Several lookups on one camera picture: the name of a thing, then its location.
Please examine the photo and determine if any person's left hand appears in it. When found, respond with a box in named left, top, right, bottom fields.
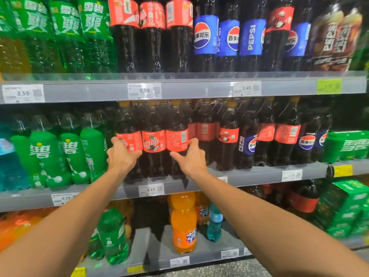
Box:
left=106, top=137, right=143, bottom=176

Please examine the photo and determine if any person's right hand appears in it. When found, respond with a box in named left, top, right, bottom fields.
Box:
left=169, top=138, right=209, bottom=180

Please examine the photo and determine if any orange soda bottle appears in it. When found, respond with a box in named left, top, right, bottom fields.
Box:
left=169, top=192, right=198, bottom=255
left=194, top=192, right=211, bottom=227

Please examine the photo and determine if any cola bottle black blue label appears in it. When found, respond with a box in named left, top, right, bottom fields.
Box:
left=236, top=106, right=258, bottom=170

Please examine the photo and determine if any teal soda bottle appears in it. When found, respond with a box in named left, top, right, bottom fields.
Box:
left=206, top=202, right=224, bottom=243

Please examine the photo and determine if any clear green soda bottle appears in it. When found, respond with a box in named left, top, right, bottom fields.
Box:
left=86, top=226, right=105, bottom=260
left=97, top=208, right=130, bottom=266

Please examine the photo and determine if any row of cola bottles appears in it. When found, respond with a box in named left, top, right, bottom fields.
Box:
left=187, top=96, right=302, bottom=170

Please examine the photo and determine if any large green soda bottle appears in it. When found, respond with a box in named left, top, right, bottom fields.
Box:
left=77, top=0, right=118, bottom=74
left=0, top=0, right=32, bottom=74

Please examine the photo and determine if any large cola bottle red label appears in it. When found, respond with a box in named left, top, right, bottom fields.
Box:
left=262, top=0, right=295, bottom=72
left=166, top=0, right=194, bottom=73
left=108, top=0, right=141, bottom=73
left=139, top=0, right=167, bottom=73

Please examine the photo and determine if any row of teal bottles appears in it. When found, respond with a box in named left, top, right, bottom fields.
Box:
left=0, top=112, right=31, bottom=192

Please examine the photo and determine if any orange juice bottle black label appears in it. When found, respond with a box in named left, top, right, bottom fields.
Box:
left=14, top=210, right=55, bottom=237
left=0, top=216, right=21, bottom=251

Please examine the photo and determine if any row of large green bottles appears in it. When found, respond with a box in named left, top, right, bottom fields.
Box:
left=10, top=0, right=90, bottom=74

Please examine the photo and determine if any large cola bottle tan label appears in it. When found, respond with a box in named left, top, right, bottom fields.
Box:
left=330, top=7, right=363, bottom=72
left=306, top=2, right=345, bottom=72

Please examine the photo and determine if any person's right forearm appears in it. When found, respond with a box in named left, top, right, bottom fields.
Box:
left=190, top=167, right=369, bottom=277

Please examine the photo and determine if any person's left forearm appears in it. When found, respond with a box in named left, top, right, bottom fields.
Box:
left=0, top=166, right=129, bottom=277

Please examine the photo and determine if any stack of green drink cartons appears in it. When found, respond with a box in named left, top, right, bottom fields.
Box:
left=314, top=180, right=369, bottom=240

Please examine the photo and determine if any green price tag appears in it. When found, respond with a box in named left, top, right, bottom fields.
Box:
left=316, top=78, right=342, bottom=95

